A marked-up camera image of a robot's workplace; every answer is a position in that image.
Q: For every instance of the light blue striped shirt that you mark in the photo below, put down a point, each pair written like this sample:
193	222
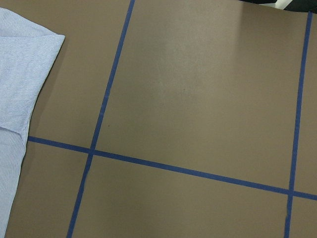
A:
27	54

